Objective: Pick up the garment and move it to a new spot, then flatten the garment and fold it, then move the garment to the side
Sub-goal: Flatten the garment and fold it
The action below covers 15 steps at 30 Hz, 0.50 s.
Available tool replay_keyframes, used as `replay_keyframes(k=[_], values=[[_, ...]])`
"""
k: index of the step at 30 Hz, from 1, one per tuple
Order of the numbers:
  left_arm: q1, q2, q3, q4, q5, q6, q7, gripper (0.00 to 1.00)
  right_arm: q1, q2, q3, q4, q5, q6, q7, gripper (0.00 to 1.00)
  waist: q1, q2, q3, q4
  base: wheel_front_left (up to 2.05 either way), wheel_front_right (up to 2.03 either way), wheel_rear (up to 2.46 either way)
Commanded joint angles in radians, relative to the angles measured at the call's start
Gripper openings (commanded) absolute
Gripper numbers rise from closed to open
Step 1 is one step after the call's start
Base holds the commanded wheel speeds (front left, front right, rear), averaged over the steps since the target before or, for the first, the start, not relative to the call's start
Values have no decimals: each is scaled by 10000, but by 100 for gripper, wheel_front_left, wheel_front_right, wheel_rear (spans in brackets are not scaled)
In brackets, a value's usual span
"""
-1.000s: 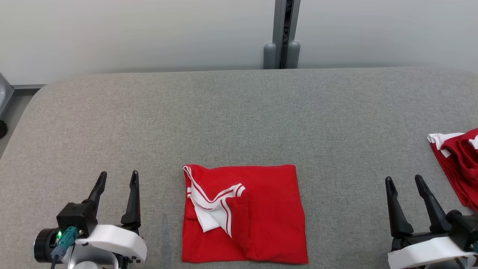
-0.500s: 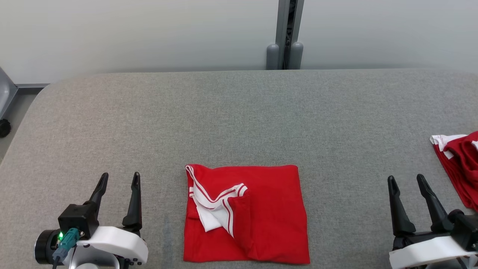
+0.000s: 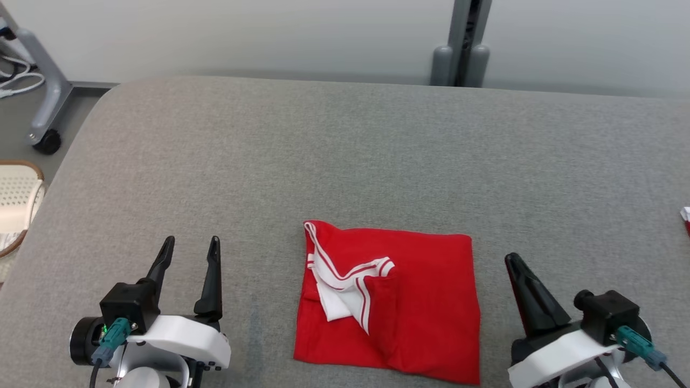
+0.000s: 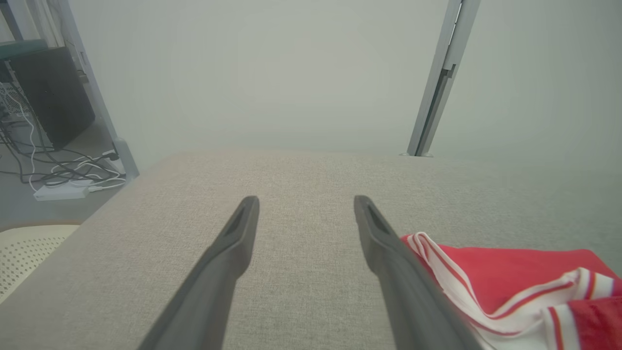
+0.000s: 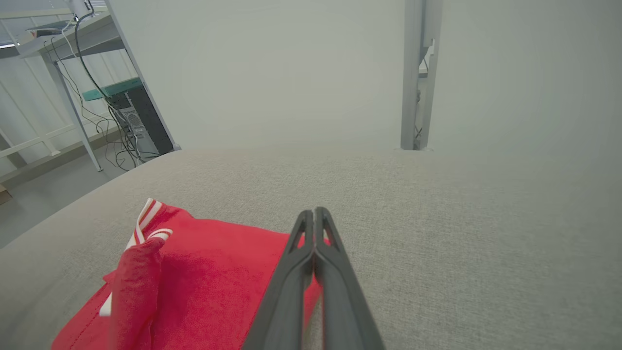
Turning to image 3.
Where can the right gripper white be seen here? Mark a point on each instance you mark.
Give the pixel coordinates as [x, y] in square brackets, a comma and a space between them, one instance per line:
[555, 358]

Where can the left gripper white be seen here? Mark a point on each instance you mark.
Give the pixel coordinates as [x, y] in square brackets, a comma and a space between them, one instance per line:
[188, 337]

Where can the red jersey with white sleeves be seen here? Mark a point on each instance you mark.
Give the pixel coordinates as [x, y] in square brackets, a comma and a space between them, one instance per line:
[431, 302]

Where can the red shorts with white stripe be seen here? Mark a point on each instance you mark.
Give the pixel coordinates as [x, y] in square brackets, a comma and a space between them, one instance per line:
[686, 221]

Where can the white laundry basket brown rim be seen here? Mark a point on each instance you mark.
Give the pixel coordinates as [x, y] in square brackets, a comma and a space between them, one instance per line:
[16, 188]

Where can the black caster wheel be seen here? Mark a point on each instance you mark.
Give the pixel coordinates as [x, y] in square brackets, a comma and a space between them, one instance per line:
[48, 143]

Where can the grey metal stand leg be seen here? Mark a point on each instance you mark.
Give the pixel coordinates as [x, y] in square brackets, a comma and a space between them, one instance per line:
[51, 91]

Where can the left black wrist camera box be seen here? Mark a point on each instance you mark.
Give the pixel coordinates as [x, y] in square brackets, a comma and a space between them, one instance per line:
[129, 304]

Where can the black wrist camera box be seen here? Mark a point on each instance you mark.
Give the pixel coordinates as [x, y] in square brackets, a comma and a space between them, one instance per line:
[612, 315]
[129, 304]

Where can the right black wrist camera box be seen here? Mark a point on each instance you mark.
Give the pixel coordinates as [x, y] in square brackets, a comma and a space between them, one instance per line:
[612, 315]

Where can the grey partition post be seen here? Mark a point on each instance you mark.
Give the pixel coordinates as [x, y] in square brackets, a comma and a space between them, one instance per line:
[480, 64]
[458, 32]

